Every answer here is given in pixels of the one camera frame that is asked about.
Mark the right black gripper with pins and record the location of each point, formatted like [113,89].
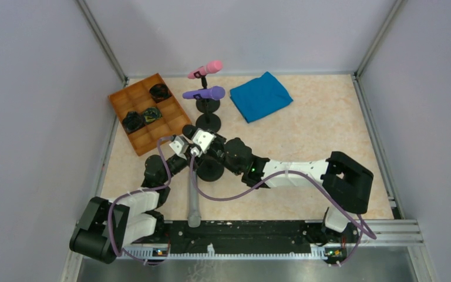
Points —
[211,148]

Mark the black mic stand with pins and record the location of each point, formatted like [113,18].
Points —
[209,121]
[205,105]
[209,169]

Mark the purple microphone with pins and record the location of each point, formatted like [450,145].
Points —
[214,93]

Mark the silver microphone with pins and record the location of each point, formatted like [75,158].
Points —
[193,214]

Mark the pink microphone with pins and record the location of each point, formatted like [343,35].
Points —
[209,68]

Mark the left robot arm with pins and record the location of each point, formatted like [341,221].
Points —
[107,227]

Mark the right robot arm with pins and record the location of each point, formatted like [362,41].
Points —
[342,180]

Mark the yellow-green bundle in tray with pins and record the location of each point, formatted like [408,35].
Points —
[151,115]

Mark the black bundle in tray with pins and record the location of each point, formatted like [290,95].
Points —
[132,122]

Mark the black item in tray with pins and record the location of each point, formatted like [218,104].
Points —
[159,92]

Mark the blue folded cloth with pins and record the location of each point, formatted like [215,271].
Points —
[260,97]

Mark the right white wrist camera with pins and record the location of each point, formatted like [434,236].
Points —
[202,141]

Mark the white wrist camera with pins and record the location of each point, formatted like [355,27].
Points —
[202,141]
[179,145]

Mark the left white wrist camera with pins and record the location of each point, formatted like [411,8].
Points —
[179,145]

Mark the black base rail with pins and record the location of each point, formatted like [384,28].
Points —
[247,237]

